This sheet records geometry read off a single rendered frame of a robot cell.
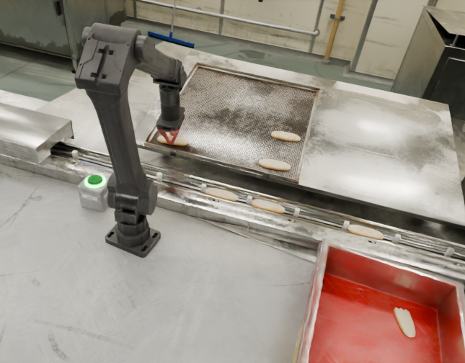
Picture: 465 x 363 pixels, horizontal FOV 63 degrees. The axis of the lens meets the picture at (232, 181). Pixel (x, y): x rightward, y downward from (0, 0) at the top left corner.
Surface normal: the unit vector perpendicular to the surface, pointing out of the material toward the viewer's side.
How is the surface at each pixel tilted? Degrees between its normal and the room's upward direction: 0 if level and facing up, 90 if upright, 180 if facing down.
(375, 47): 90
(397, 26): 90
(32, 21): 90
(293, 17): 90
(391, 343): 0
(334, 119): 10
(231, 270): 0
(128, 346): 0
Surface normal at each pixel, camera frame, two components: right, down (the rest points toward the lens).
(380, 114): 0.06, -0.66
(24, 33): -0.26, 0.59
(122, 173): -0.17, 0.78
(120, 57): 0.00, -0.25
